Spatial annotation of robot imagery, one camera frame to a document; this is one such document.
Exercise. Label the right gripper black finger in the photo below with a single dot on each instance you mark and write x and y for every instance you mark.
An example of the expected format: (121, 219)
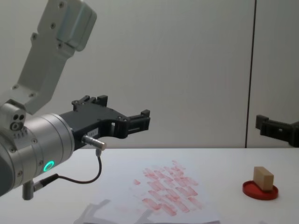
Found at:
(278, 131)

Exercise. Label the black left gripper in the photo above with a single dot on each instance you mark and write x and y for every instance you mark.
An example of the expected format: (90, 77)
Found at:
(86, 121)

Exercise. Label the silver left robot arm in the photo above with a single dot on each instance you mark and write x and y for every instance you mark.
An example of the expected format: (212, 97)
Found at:
(46, 140)

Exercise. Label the wooden stamp block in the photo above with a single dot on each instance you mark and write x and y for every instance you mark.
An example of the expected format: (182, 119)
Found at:
(263, 178)

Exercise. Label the round red ink pad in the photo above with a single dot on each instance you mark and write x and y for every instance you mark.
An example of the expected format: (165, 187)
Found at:
(252, 190)

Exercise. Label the white paper with red stamps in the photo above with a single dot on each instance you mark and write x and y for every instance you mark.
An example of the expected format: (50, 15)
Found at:
(130, 198)

